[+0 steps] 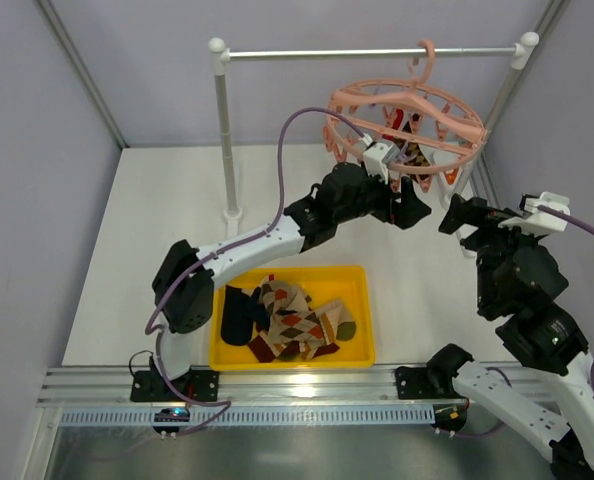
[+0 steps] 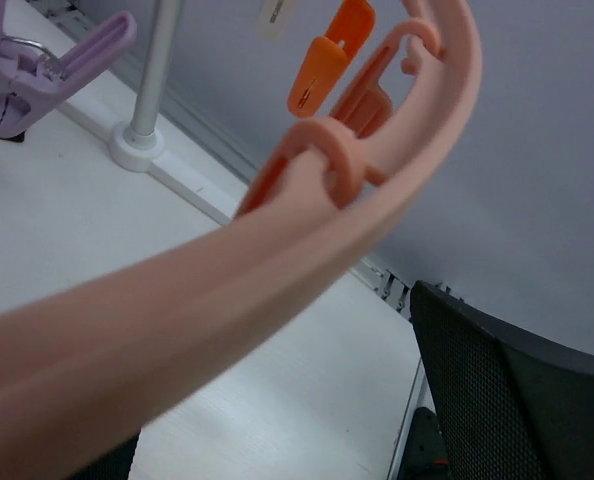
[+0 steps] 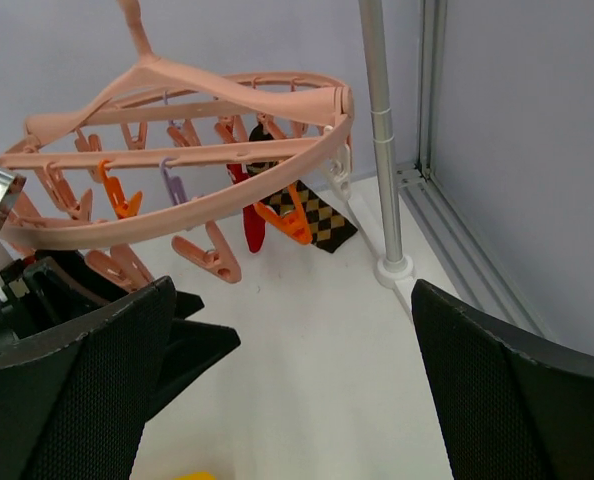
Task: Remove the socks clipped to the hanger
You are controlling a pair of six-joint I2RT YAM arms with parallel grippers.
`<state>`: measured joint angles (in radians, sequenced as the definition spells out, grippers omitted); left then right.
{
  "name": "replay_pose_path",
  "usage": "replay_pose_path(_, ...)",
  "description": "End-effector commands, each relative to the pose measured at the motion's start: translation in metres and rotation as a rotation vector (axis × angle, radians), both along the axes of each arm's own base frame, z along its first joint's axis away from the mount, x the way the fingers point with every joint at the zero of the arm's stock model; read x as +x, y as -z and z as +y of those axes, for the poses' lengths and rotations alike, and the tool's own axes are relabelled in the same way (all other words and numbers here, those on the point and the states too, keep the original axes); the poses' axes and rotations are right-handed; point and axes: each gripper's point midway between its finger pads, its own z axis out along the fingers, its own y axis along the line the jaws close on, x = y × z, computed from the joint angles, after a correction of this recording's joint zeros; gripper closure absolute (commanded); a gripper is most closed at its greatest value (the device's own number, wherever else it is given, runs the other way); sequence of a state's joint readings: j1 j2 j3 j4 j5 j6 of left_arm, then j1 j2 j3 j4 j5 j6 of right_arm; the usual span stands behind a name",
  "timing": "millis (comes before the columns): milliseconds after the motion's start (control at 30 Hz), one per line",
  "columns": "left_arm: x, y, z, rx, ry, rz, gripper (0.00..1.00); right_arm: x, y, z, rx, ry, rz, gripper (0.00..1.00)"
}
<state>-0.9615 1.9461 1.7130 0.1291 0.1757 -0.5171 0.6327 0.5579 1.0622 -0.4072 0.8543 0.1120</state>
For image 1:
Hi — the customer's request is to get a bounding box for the pink round clip hanger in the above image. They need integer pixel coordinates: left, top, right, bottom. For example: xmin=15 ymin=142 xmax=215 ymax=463
xmin=323 ymin=39 xmax=488 ymax=192

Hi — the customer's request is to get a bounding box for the red sock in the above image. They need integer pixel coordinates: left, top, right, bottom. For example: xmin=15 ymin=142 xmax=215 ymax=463
xmin=382 ymin=107 xmax=405 ymax=142

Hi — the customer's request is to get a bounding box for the beige striped sock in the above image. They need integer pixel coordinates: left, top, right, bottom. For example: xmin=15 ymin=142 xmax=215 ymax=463
xmin=299 ymin=343 xmax=340 ymax=361
xmin=320 ymin=299 xmax=357 ymax=341
xmin=247 ymin=332 xmax=285 ymax=363

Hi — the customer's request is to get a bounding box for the orange brown argyle sock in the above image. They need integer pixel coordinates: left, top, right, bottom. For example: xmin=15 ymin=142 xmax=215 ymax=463
xmin=258 ymin=275 xmax=334 ymax=362

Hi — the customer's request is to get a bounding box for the navy blue sock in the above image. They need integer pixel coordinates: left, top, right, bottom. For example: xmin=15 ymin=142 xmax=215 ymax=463
xmin=220 ymin=285 xmax=270 ymax=346

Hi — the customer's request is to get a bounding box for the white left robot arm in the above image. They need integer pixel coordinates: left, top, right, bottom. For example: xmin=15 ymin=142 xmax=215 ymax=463
xmin=131 ymin=164 xmax=431 ymax=402

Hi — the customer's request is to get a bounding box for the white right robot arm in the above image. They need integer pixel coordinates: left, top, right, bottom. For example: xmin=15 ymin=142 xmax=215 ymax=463
xmin=427 ymin=192 xmax=594 ymax=479

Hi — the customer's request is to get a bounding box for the yellow plastic tray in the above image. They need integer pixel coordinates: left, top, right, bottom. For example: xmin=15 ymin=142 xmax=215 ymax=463
xmin=209 ymin=266 xmax=375 ymax=371

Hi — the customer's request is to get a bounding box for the white metal drying rack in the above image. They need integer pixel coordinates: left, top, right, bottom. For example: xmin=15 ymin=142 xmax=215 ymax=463
xmin=208 ymin=31 xmax=540 ymax=236

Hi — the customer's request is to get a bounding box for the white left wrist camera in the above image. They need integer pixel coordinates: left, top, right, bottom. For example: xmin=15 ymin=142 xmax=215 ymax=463
xmin=362 ymin=140 xmax=401 ymax=183

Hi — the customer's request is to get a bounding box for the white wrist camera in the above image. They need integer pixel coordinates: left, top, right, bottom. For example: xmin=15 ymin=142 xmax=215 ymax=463
xmin=362 ymin=140 xmax=401 ymax=183
xmin=498 ymin=192 xmax=570 ymax=236

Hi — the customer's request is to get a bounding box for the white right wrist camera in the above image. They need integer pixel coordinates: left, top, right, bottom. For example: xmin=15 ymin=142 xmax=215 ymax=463
xmin=498 ymin=192 xmax=570 ymax=236

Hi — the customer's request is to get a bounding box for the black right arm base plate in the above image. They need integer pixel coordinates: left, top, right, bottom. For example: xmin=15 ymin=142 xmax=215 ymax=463
xmin=394 ymin=366 xmax=442 ymax=400

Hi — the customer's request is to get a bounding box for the white slotted cable duct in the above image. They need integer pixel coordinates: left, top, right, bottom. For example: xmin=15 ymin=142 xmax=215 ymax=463
xmin=60 ymin=404 xmax=435 ymax=427

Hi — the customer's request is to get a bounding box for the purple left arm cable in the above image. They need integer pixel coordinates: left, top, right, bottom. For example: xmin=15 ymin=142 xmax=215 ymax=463
xmin=144 ymin=107 xmax=373 ymax=336

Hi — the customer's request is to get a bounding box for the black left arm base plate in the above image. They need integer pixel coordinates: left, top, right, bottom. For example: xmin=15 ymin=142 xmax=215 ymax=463
xmin=129 ymin=369 xmax=221 ymax=402

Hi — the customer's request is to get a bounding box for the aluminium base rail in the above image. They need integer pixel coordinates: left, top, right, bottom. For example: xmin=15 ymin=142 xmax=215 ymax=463
xmin=39 ymin=362 xmax=586 ymax=406

